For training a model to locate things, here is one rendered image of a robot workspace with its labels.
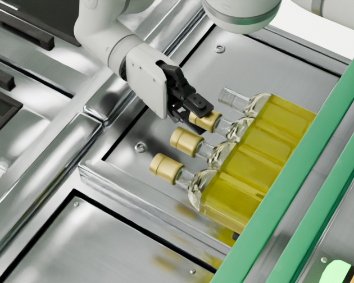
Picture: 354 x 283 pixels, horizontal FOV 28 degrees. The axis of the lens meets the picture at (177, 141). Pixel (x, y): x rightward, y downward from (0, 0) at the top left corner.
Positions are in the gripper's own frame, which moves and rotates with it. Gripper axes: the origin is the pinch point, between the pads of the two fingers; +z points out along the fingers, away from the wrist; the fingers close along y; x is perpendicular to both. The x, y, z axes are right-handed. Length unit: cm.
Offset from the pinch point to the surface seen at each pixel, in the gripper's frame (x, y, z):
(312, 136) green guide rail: 1.0, 13.8, 20.4
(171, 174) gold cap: -11.7, 1.4, 6.1
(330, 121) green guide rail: 4.6, 13.8, 20.4
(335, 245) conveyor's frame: -10.5, 15.7, 33.3
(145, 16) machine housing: 19.5, -16.8, -35.3
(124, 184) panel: -13.2, -11.7, -4.1
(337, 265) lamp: -15.2, 21.3, 36.0
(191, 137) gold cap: -5.0, 2.0, 3.4
